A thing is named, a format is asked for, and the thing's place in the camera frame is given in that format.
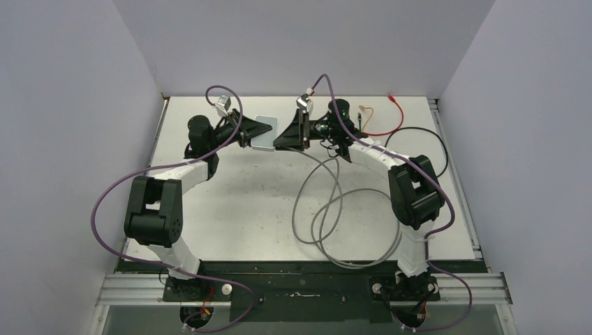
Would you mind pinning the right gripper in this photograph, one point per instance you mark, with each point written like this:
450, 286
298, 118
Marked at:
297, 135

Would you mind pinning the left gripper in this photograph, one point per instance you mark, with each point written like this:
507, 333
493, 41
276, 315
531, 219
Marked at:
248, 129

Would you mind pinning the white network switch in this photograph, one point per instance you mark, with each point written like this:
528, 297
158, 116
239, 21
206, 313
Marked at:
265, 141

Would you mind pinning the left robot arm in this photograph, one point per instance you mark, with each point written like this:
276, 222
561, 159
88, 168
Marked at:
154, 215

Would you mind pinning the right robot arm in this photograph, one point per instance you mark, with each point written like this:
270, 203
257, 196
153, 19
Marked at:
415, 194

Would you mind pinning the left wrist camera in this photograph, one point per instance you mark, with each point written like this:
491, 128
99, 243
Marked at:
222, 106

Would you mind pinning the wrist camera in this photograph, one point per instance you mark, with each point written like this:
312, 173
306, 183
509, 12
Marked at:
304, 101
222, 106

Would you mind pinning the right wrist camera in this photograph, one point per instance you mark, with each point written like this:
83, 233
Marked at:
304, 101

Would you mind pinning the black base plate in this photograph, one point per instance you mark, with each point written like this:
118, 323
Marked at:
299, 292

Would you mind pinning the aluminium rail frame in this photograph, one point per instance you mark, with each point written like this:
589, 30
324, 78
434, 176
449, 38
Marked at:
310, 206

